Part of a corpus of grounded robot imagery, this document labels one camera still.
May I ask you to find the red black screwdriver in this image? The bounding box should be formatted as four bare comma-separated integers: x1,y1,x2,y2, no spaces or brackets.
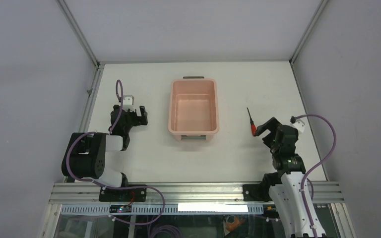
247,107,256,136

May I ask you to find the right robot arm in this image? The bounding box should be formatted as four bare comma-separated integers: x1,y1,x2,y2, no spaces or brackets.
254,117,327,238

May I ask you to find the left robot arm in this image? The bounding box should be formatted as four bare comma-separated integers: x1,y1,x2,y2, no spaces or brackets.
62,105,148,201

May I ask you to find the pink plastic bin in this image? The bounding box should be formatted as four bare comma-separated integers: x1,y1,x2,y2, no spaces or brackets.
168,76,219,141

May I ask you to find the orange object under table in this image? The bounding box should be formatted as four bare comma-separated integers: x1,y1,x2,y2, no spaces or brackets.
223,215,245,235

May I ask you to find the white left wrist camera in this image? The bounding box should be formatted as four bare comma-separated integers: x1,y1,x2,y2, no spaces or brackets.
123,95,134,107

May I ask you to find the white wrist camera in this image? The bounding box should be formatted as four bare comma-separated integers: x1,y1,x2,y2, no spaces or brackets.
290,117,306,133
123,95,134,107

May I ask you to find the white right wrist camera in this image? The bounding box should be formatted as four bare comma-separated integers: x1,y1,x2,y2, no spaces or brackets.
290,117,306,133

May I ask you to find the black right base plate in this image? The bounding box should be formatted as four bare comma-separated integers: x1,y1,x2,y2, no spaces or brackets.
242,184,272,202

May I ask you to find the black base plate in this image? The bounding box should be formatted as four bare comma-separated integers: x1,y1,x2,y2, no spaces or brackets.
242,184,272,202
98,184,147,202

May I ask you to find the aluminium front rail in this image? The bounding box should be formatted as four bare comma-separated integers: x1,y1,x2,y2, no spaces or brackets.
48,182,345,205

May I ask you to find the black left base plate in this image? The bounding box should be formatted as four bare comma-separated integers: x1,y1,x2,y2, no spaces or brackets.
98,184,147,202

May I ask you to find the white slotted cable duct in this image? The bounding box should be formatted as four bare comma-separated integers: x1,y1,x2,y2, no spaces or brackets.
61,203,264,216

